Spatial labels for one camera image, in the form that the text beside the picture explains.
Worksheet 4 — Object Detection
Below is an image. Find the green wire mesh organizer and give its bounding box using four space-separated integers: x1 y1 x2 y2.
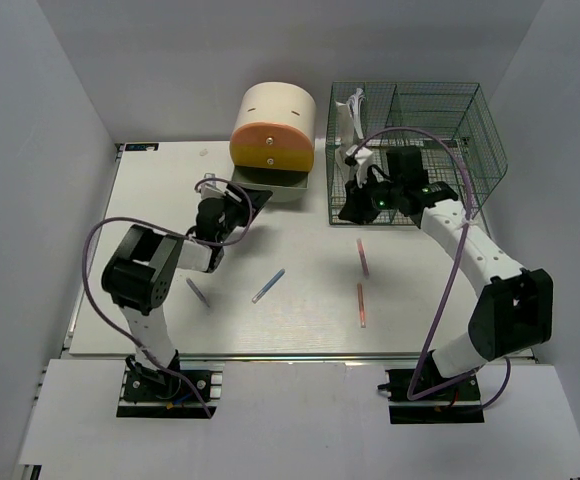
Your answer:
327 81 510 227

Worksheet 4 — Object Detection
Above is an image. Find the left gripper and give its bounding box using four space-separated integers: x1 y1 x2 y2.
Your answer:
216 182 272 245

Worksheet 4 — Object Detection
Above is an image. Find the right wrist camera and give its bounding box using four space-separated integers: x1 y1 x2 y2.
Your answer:
344 145 374 188

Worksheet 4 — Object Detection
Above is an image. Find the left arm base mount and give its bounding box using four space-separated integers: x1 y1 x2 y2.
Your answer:
116 367 222 420

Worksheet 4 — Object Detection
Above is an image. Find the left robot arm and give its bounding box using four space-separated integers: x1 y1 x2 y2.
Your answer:
101 178 272 399

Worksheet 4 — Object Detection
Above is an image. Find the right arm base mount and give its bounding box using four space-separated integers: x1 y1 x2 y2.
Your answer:
377 369 484 425

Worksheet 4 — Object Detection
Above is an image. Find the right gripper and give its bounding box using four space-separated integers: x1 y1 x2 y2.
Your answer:
339 171 404 226

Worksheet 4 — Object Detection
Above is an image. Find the white paper booklet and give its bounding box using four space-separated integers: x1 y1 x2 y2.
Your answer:
334 88 365 187

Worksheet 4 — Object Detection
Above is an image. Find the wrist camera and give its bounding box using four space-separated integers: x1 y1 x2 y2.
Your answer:
344 145 374 188
199 173 224 199

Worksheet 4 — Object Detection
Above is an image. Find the black label sticker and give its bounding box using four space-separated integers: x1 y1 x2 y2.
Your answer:
125 143 159 152

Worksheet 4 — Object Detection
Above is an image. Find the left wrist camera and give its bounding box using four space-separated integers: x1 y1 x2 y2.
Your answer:
199 173 224 199

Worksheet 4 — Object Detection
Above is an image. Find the pink pen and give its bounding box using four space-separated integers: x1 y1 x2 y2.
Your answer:
356 239 370 278

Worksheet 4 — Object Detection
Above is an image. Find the round drawer storage box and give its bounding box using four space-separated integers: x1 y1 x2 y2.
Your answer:
229 82 316 203

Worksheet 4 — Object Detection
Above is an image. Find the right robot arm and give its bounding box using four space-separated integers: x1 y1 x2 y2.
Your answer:
335 146 554 399

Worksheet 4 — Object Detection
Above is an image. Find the purple pen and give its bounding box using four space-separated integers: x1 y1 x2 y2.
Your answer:
185 278 210 308

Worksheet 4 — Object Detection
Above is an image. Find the blue pen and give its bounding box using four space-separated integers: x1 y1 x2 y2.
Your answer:
251 269 286 304

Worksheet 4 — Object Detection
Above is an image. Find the orange pen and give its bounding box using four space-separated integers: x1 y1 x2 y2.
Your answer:
356 282 367 328

